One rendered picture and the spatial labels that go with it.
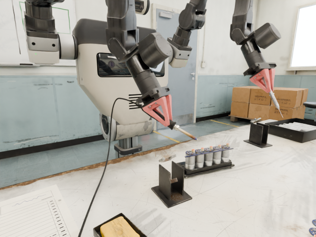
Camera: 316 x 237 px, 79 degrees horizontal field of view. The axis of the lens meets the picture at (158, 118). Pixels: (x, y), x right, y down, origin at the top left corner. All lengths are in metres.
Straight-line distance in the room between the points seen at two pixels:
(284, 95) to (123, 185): 3.76
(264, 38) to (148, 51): 0.45
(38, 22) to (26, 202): 0.51
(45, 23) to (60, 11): 2.24
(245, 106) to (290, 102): 0.79
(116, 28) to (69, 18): 2.48
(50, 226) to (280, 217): 0.41
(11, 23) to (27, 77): 0.60
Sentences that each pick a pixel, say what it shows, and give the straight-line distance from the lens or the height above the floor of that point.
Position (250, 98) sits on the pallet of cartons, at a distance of 4.27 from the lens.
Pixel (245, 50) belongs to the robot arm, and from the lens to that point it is 0.82.
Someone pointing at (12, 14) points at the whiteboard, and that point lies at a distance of 2.93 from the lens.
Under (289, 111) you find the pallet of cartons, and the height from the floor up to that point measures 0.38.
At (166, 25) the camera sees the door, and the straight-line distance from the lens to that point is 3.62.
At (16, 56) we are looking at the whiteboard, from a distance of 2.86.
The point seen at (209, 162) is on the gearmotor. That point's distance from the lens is 0.54.
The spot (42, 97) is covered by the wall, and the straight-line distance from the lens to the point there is 2.90.
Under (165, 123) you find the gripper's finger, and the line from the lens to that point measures 0.51.
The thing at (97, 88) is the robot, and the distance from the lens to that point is 0.73.
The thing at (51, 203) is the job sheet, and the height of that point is 0.75.
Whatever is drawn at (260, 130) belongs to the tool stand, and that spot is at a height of 0.81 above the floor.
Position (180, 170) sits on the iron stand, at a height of 0.81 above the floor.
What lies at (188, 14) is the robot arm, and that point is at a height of 1.26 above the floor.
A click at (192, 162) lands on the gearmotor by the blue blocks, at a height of 0.79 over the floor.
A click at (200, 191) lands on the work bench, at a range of 0.47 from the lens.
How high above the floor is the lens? 1.01
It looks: 13 degrees down
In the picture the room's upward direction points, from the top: straight up
